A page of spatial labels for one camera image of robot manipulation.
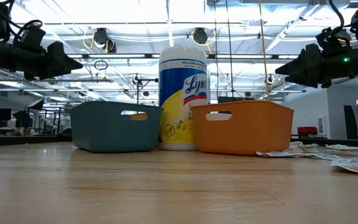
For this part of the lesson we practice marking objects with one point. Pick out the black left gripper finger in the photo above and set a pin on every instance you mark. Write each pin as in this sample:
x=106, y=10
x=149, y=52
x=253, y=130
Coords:
x=61, y=59
x=56, y=75

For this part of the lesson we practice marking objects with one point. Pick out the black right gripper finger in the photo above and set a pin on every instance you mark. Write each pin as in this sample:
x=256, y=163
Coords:
x=312, y=82
x=306, y=63

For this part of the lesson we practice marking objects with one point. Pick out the black softbox light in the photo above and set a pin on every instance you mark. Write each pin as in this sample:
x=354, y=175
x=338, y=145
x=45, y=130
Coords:
x=36, y=104

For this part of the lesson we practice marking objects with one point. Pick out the red storage box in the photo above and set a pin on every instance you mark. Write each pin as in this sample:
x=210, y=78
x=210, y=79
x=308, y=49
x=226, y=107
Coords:
x=307, y=130

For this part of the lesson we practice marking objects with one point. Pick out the grey green curtain panel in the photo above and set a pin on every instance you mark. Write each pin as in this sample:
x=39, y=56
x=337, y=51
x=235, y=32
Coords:
x=357, y=121

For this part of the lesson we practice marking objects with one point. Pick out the green striped bandage wrapper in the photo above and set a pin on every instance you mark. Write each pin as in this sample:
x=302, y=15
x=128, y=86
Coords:
x=303, y=145
x=353, y=147

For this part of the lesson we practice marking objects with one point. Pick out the teal plastic bin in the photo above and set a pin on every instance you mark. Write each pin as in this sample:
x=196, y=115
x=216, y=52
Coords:
x=104, y=130

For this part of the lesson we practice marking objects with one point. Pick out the white red bandage packet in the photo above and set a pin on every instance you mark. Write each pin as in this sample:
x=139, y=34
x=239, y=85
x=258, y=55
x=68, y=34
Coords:
x=281, y=153
x=356, y=166
x=325, y=156

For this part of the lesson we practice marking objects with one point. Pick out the orange plastic bin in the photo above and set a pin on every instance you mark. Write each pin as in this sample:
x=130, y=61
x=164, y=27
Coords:
x=253, y=130

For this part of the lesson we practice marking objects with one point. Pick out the yellow plastic bin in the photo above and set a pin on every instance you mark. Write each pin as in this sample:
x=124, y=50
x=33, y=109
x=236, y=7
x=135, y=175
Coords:
x=139, y=117

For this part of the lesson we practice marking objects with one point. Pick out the white plastic bin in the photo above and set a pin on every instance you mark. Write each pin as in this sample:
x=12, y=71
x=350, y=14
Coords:
x=217, y=116

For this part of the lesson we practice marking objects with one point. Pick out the Lysol wipes canister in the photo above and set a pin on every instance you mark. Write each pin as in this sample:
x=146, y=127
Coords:
x=182, y=93

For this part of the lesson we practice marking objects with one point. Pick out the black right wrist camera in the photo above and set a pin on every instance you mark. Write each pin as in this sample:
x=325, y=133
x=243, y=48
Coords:
x=331, y=40

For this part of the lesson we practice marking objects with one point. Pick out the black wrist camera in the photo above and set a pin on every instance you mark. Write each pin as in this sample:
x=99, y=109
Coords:
x=30, y=35
x=331, y=40

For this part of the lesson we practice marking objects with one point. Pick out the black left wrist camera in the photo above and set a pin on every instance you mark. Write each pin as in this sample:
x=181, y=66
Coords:
x=30, y=35

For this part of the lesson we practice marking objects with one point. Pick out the white wall panel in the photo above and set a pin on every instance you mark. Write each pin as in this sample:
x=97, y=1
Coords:
x=322, y=124

